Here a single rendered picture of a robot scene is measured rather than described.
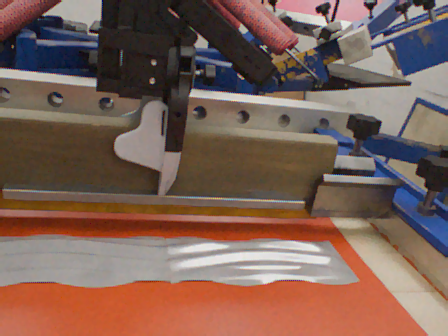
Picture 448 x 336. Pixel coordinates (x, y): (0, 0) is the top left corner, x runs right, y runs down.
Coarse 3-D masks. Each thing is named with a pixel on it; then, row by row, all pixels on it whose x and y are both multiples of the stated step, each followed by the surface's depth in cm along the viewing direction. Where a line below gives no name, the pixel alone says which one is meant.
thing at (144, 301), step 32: (0, 224) 40; (32, 224) 41; (64, 224) 42; (96, 224) 43; (128, 224) 44; (160, 224) 45; (0, 288) 32; (32, 288) 33; (64, 288) 34; (96, 288) 34; (128, 288) 35; (160, 288) 35; (0, 320) 30; (32, 320) 30; (64, 320) 30; (96, 320) 31; (128, 320) 31; (160, 320) 32
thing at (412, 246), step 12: (396, 216) 48; (384, 228) 49; (396, 228) 47; (408, 228) 45; (396, 240) 47; (408, 240) 45; (420, 240) 44; (408, 252) 45; (420, 252) 44; (432, 252) 42; (420, 264) 43; (432, 264) 42; (444, 264) 40; (432, 276) 42; (444, 276) 40; (444, 288) 40
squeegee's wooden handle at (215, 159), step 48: (0, 144) 38; (48, 144) 39; (96, 144) 40; (192, 144) 42; (240, 144) 43; (288, 144) 44; (336, 144) 45; (0, 192) 40; (240, 192) 45; (288, 192) 46
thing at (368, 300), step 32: (192, 224) 46; (224, 224) 47; (256, 224) 48; (288, 224) 49; (320, 224) 50; (352, 256) 45; (192, 288) 36; (224, 288) 37; (256, 288) 37; (288, 288) 38; (320, 288) 39; (352, 288) 39; (384, 288) 40; (192, 320) 32; (224, 320) 33; (256, 320) 33; (288, 320) 34; (320, 320) 35; (352, 320) 35; (384, 320) 36
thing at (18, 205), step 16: (0, 208) 41; (16, 208) 42; (32, 208) 42; (48, 208) 42; (64, 208) 43; (80, 208) 43; (96, 208) 43; (112, 208) 44; (128, 208) 44; (144, 208) 45; (160, 208) 45; (176, 208) 45; (192, 208) 46; (208, 208) 46
